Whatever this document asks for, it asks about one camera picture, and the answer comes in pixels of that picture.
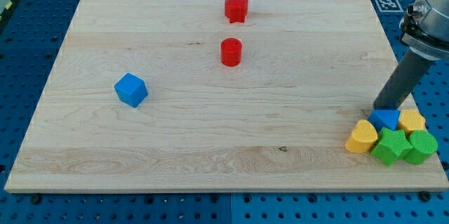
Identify blue triangle block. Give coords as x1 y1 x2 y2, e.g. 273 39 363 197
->
368 110 401 132

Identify blue cube block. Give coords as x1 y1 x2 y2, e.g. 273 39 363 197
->
114 73 148 107

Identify white fiducial marker tag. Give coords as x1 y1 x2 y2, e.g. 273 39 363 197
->
374 0 403 13

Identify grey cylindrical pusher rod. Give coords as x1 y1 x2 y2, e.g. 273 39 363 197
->
373 48 437 110

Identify green star block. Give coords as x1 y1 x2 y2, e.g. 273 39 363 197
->
370 127 413 166

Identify yellow heart block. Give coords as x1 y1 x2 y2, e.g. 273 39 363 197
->
344 119 377 153

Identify yellow hexagon block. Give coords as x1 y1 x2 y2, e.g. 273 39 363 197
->
396 110 426 136

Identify red star block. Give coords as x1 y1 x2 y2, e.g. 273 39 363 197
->
224 0 248 23

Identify green cylinder block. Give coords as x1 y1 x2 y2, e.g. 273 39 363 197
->
403 130 438 165

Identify red cylinder block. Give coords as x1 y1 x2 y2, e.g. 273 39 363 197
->
220 38 243 67

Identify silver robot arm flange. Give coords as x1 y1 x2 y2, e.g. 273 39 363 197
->
400 0 448 60

